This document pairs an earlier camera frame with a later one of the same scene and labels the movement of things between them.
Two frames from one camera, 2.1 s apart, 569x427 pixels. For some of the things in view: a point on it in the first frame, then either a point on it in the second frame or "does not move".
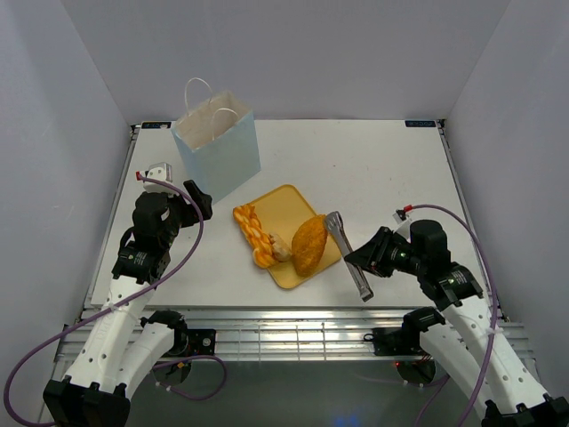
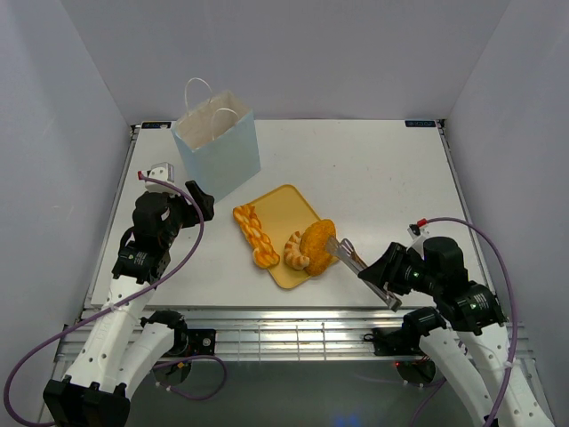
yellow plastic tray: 283,212 does not move
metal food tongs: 335,221 → 343,250
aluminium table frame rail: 255,335 does not move
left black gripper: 203,198 does not move
